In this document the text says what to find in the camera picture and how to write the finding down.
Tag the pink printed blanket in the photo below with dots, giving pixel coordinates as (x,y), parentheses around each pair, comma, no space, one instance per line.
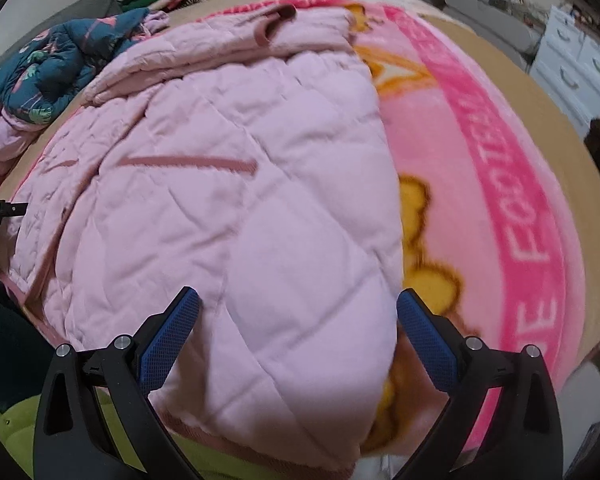
(480,160)

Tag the pink quilted jacket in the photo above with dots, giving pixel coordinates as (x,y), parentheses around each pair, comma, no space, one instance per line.
(230,210)

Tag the blue floral duvet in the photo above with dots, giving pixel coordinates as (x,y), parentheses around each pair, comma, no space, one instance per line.
(45,70)

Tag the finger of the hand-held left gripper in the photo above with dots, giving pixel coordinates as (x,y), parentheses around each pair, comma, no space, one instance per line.
(5,208)

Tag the person's yellow-green top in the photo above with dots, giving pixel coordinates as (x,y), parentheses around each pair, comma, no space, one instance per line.
(10,425)

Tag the person's dark teal pants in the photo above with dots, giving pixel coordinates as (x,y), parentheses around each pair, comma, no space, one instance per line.
(10,340)

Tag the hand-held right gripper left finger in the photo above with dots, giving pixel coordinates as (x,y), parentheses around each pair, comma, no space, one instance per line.
(172,337)

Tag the grey headboard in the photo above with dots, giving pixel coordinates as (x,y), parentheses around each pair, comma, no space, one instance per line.
(97,2)

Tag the white drawer cabinet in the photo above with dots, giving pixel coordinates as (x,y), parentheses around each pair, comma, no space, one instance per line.
(570,60)

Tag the bed with tan sheet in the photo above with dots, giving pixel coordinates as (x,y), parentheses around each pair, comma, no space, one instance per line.
(545,125)

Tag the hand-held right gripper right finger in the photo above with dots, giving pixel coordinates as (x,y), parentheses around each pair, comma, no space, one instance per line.
(425,340)

